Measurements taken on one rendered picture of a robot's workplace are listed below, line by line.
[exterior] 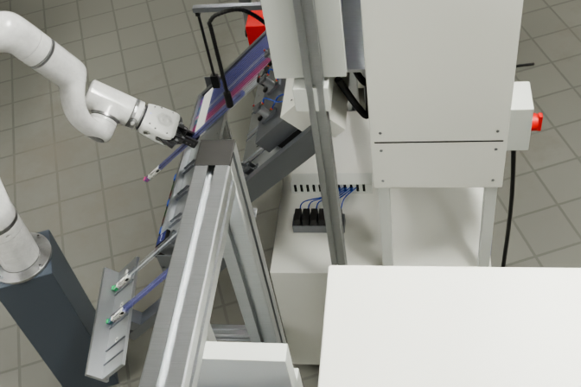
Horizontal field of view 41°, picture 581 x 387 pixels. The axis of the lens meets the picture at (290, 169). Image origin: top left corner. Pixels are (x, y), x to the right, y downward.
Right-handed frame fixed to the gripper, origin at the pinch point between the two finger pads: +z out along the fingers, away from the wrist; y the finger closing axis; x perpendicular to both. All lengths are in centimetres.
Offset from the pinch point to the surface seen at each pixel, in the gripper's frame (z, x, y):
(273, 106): 10.1, -34.6, -10.7
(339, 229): 41, -18, -25
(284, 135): 14.9, -33.1, -16.9
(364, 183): 57, -3, 10
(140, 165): 8, 116, 81
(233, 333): 43, 51, -25
